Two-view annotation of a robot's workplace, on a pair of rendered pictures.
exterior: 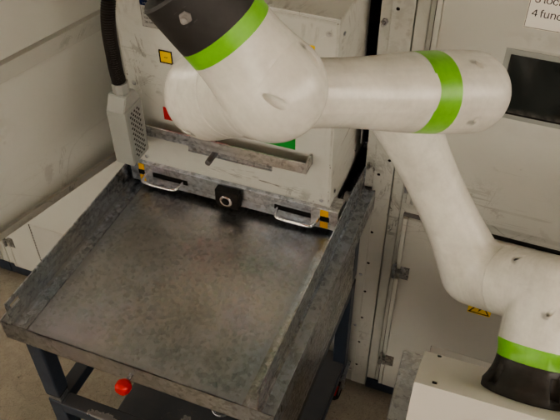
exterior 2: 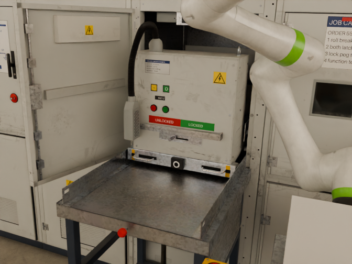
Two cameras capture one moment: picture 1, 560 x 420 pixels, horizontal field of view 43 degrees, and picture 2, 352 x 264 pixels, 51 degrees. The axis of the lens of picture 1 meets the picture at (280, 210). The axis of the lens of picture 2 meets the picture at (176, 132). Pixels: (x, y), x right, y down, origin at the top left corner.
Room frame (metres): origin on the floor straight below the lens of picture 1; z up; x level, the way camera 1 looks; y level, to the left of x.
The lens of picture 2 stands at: (-0.34, 0.13, 1.54)
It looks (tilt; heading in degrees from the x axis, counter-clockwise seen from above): 17 degrees down; 0
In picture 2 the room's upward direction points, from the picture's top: 2 degrees clockwise
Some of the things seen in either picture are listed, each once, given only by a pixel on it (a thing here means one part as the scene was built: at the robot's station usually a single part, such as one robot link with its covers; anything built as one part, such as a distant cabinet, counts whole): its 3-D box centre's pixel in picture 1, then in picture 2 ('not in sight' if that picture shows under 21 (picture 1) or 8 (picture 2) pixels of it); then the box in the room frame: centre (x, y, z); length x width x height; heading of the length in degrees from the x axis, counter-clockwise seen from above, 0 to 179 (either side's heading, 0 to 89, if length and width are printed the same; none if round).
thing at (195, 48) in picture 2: not in sight; (227, 63); (2.02, -0.18, 1.28); 0.58 x 0.02 x 0.19; 68
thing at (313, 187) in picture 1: (225, 104); (180, 109); (1.27, 0.12, 1.15); 0.48 x 0.01 x 0.48; 68
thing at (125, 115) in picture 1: (127, 123); (132, 119); (1.29, 0.34, 1.09); 0.08 x 0.05 x 0.17; 158
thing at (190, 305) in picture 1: (205, 257); (165, 189); (1.13, 0.17, 0.82); 0.68 x 0.62 x 0.06; 158
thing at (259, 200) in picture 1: (234, 188); (180, 161); (1.29, 0.11, 0.90); 0.54 x 0.05 x 0.06; 68
